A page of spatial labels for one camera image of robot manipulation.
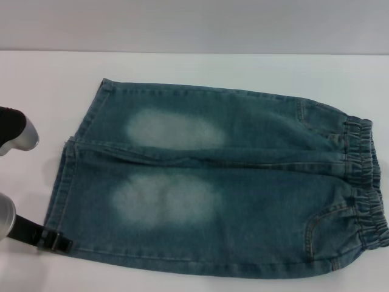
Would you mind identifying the blue denim shorts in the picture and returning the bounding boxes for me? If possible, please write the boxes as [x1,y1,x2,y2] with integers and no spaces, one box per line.
[44,78,389,283]

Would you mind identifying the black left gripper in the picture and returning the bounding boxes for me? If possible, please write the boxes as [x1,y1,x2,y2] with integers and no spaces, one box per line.
[8,214,74,254]

